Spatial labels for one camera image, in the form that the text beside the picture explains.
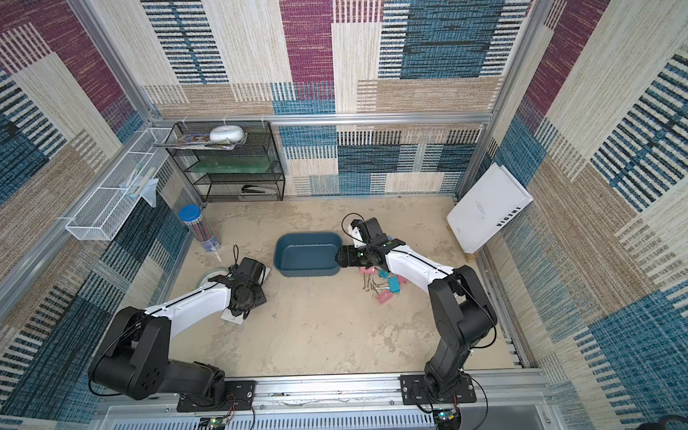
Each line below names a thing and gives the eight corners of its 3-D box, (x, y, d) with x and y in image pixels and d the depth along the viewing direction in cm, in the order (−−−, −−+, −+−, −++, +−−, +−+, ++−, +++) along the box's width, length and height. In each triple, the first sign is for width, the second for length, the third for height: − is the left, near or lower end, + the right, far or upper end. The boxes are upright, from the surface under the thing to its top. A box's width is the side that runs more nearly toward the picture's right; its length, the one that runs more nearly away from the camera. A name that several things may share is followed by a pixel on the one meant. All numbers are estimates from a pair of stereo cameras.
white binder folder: (459, 262, 101) (493, 206, 78) (440, 227, 112) (464, 169, 88) (490, 255, 103) (532, 199, 79) (469, 222, 113) (500, 163, 90)
